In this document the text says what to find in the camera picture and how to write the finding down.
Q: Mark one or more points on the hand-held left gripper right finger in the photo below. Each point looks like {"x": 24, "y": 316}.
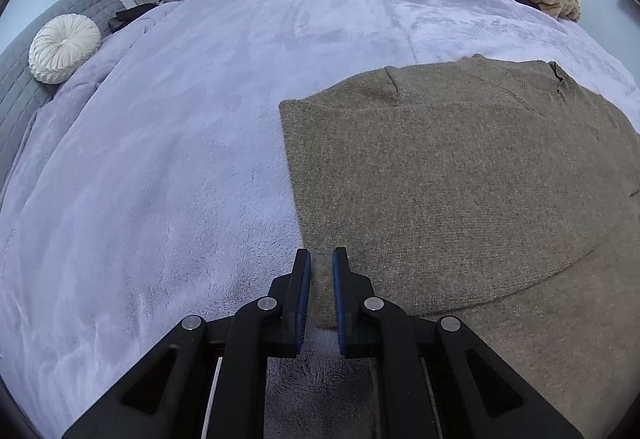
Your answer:
{"x": 340, "y": 299}

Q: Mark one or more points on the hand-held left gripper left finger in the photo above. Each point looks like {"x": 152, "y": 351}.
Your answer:
{"x": 303, "y": 299}

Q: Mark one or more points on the olive-brown knit sweater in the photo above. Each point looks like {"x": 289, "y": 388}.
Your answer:
{"x": 450, "y": 169}

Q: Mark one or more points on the lavender fleece blanket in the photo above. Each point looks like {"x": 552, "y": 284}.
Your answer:
{"x": 175, "y": 144}

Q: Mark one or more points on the small black device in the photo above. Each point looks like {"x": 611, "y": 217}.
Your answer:
{"x": 127, "y": 16}

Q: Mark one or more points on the round white pleated cushion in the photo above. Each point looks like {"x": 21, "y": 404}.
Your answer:
{"x": 62, "y": 46}

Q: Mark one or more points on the grey quilted headboard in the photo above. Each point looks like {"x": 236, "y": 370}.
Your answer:
{"x": 20, "y": 84}

